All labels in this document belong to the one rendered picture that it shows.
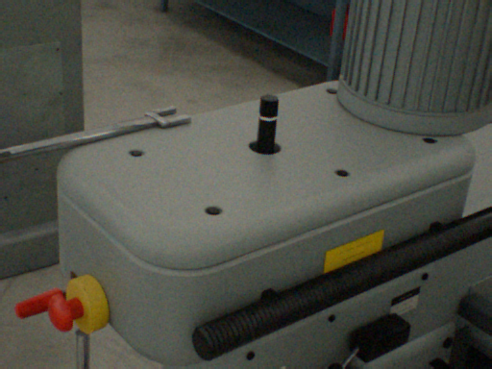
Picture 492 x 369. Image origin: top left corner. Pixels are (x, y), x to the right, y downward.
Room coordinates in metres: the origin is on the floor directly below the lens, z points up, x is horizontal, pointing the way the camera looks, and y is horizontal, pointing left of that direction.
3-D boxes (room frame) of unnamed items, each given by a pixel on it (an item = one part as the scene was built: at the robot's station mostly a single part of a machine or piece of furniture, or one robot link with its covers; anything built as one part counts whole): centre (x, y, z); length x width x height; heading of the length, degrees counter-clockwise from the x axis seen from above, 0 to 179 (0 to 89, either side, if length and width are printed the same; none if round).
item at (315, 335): (0.92, -0.05, 1.68); 0.34 x 0.24 x 0.10; 130
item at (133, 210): (0.90, -0.03, 1.81); 0.47 x 0.26 x 0.16; 130
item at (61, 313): (0.73, 0.17, 1.76); 0.04 x 0.03 x 0.04; 40
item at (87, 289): (0.74, 0.16, 1.76); 0.06 x 0.02 x 0.06; 40
